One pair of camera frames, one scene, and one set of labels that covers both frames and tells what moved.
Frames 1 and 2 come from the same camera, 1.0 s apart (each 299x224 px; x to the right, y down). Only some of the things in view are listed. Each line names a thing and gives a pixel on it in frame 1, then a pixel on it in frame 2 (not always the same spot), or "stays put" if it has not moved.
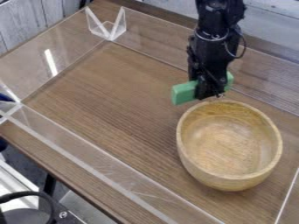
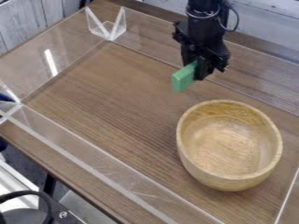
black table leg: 50,186 stays put
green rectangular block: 183,91 → 183,76
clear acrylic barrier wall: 95,166 stays put
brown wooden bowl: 229,142 stays put
